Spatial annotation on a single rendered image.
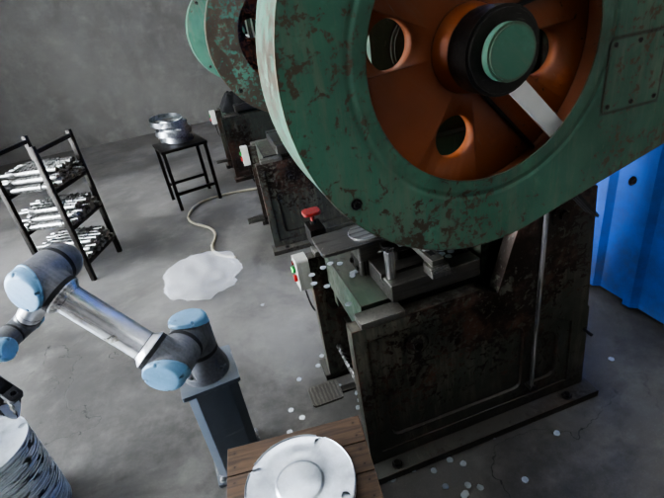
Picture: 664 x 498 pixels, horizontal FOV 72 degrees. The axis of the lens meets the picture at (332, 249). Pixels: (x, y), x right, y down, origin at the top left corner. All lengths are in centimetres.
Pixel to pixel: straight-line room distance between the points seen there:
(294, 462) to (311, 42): 104
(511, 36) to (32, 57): 755
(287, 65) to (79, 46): 722
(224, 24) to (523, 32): 188
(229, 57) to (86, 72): 551
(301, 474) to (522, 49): 110
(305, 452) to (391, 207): 75
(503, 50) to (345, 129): 30
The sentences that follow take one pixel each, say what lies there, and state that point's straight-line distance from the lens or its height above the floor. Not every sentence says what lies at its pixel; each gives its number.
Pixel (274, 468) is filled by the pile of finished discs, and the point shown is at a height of 38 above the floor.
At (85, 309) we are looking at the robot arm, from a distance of 140.
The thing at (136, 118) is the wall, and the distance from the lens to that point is 799.
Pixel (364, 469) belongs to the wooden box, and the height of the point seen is 35.
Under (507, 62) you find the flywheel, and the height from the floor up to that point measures 132.
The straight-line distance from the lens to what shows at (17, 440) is 192.
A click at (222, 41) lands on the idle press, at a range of 259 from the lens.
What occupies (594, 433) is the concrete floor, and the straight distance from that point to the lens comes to 195.
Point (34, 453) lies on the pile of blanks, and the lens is 195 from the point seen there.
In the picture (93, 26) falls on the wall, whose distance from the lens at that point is 792.
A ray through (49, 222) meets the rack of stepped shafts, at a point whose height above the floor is 45.
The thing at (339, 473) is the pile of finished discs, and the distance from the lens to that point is 133.
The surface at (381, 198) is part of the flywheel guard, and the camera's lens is 92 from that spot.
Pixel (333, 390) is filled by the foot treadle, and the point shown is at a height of 16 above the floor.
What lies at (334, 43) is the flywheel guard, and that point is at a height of 139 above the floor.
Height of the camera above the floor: 146
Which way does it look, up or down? 29 degrees down
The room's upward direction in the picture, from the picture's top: 10 degrees counter-clockwise
